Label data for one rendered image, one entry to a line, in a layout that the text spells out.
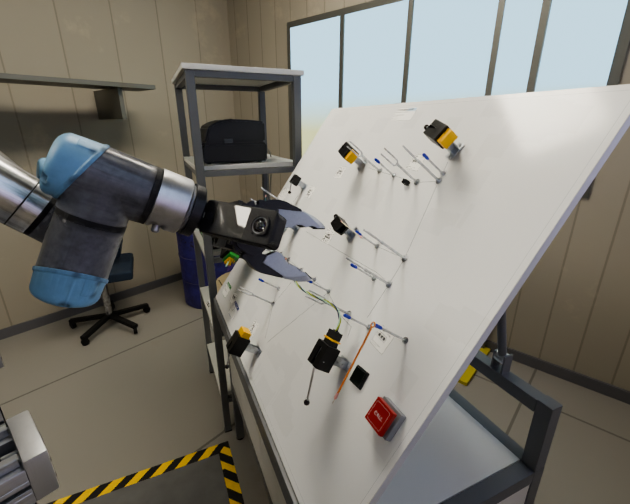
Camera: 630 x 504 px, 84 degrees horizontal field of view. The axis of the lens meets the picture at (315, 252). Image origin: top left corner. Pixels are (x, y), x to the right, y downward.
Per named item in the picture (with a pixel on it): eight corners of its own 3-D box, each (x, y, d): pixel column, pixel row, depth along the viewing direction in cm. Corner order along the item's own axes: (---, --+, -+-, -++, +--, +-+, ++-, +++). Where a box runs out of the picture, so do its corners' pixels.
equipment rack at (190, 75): (224, 434, 197) (181, 62, 134) (207, 369, 249) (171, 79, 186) (307, 406, 216) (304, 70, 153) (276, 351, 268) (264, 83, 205)
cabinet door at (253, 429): (261, 473, 132) (255, 388, 118) (231, 381, 179) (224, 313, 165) (267, 471, 132) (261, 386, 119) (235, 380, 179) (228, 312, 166)
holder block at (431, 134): (444, 133, 93) (425, 111, 88) (468, 147, 84) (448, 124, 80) (431, 147, 95) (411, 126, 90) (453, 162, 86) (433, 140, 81)
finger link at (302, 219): (308, 211, 61) (259, 211, 56) (328, 209, 56) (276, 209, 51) (309, 229, 62) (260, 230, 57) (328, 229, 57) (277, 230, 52)
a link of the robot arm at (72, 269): (96, 283, 51) (122, 213, 51) (101, 317, 42) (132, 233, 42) (29, 271, 47) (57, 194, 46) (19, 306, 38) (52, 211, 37)
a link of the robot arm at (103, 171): (42, 193, 43) (65, 127, 42) (139, 223, 48) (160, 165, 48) (28, 203, 36) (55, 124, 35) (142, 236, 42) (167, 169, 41)
